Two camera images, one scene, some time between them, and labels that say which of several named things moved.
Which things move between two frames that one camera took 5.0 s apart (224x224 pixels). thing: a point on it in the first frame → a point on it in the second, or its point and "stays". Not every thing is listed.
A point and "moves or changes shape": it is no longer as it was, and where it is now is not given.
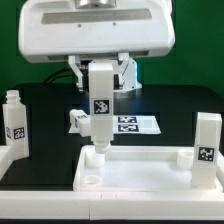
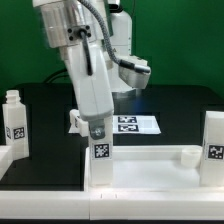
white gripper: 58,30 → 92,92
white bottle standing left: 15,122 stays
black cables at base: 58,75 stays
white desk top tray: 140,168 moves or changes shape
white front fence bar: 113,206 stays
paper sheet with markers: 132,125 stays
